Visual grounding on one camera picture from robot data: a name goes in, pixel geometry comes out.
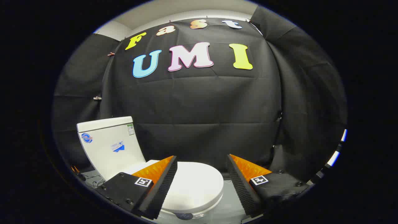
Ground white toilet tank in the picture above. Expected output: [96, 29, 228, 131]
[76, 116, 146, 181]

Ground black backdrop cloth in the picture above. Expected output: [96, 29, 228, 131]
[52, 6, 348, 184]

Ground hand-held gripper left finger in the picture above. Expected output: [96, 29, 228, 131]
[96, 155, 178, 220]

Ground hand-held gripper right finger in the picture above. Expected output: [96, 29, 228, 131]
[226, 154, 311, 217]

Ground white toilet lid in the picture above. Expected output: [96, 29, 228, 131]
[124, 160, 224, 211]

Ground thin black cables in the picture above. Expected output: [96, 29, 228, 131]
[73, 166, 105, 189]

